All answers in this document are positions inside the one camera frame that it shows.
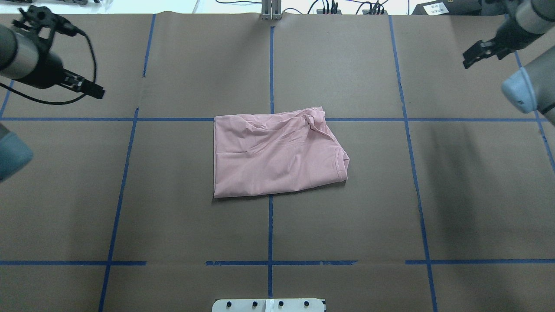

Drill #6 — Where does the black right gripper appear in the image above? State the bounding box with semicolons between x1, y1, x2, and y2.
462;19;539;69

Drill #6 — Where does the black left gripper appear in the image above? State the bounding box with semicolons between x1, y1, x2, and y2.
26;52;105;99

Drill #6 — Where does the pink Snoopy t-shirt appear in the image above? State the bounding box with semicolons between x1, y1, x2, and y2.
213;107;349;198

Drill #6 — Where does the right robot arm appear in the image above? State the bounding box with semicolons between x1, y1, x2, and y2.
462;0;555;124

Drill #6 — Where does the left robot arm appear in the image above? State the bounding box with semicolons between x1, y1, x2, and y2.
1;20;105;105

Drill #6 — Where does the black box with label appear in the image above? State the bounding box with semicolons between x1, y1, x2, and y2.
410;0;482;16

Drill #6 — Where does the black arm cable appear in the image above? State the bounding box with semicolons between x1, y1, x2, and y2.
0;30;98;106

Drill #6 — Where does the aluminium frame post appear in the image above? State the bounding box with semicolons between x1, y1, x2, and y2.
260;0;283;20

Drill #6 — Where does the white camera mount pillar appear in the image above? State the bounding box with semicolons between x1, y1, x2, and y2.
212;298;326;312

